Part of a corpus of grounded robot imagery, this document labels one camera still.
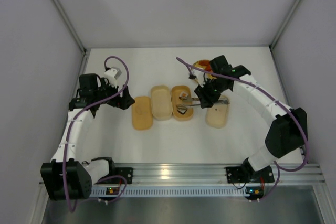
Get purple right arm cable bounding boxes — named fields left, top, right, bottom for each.
left=175, top=56, right=308, bottom=204

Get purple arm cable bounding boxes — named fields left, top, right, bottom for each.
left=62, top=56, right=131, bottom=213
left=175, top=56, right=308, bottom=204

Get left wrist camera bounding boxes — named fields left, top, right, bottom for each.
left=104, top=67, right=122, bottom=88

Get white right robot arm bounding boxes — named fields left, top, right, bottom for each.
left=187, top=55, right=308, bottom=173

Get metal serving tongs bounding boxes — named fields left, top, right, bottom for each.
left=179, top=97, right=230, bottom=109

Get aluminium frame post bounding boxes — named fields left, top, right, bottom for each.
left=50, top=0, right=87, bottom=55
left=269, top=0, right=303, bottom=52

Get cucumber sushi roll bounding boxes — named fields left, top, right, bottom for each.
left=176, top=104, right=188, bottom=115

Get salmon sushi roll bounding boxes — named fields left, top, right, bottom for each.
left=179, top=91, right=189, bottom=100

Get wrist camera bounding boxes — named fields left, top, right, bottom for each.
left=104, top=67, right=122, bottom=88
left=189, top=68, right=205, bottom=84

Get orange lunch box lid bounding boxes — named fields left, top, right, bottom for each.
left=132, top=96, right=153, bottom=131

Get beige lunch box container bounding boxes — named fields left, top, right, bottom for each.
left=150, top=85, right=173, bottom=121

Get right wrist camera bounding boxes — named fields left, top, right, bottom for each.
left=189, top=68, right=205, bottom=84

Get left aluminium frame post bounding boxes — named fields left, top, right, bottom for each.
left=50, top=0, right=87, bottom=55

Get round woven bamboo tray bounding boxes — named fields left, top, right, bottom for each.
left=193, top=60, right=216, bottom=82

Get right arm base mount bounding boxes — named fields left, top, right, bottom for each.
left=225, top=159, right=275, bottom=184

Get slotted cable duct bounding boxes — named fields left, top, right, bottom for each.
left=90, top=185, right=251, bottom=200

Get orange lunch box container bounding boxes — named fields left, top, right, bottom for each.
left=171, top=85, right=194, bottom=121

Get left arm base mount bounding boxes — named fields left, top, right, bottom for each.
left=91, top=157, right=133, bottom=185

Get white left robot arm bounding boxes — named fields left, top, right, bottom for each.
left=40, top=67, right=135, bottom=201

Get beige lunch box lid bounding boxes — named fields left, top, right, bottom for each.
left=205, top=95, right=230, bottom=129

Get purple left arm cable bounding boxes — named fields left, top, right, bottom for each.
left=62, top=56, right=131, bottom=213

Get right aluminium frame post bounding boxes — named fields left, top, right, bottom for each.
left=269, top=0, right=303, bottom=52

